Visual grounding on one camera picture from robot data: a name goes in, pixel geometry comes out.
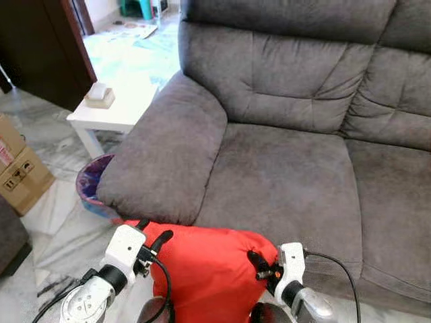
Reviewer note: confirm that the grey upholstered seat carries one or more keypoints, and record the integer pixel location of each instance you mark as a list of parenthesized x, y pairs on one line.
[(10, 237)]

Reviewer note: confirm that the dark right robot leg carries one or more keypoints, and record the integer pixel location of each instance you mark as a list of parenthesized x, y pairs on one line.
[(269, 313)]

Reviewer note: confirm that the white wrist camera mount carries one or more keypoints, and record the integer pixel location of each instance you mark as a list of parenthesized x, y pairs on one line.
[(124, 246), (291, 262)]

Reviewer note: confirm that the white side table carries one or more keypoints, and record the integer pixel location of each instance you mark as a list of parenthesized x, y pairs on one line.
[(116, 114)]

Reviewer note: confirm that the dark robot leg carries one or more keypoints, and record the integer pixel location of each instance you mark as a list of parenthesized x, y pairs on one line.
[(269, 313), (152, 311)]

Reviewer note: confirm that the dark left robot leg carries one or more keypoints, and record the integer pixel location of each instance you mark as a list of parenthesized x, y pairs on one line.
[(152, 311)]

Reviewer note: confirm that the large printed cardboard box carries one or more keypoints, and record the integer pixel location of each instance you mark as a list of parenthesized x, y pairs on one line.
[(21, 173)]

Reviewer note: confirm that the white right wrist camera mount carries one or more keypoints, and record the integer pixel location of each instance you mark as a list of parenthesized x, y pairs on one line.
[(291, 262)]

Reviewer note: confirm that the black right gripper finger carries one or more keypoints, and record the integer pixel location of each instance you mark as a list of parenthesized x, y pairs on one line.
[(257, 259)]

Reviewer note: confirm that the red pillow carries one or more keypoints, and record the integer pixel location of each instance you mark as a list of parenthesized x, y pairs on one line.
[(205, 272)]

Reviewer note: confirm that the dark wooden door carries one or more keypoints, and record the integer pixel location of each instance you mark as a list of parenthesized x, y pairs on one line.
[(47, 47)]

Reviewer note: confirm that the beige tissue box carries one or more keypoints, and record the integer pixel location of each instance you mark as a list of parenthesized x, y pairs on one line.
[(100, 96)]

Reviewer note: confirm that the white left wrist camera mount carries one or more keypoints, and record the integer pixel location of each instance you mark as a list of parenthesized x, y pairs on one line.
[(124, 246)]

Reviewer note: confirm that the purple basket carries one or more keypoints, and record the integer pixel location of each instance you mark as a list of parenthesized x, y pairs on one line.
[(89, 185)]

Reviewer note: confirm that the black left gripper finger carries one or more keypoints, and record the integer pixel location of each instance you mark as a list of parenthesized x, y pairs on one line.
[(161, 240), (141, 224)]

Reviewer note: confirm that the grey fabric sofa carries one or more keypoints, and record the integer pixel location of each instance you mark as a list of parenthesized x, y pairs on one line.
[(283, 175)]

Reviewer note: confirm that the pale turquoise floor mat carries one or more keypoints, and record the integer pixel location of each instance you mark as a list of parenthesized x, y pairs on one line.
[(128, 57)]

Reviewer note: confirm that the green plastic stool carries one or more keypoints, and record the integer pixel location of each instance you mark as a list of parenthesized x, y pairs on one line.
[(138, 7)]

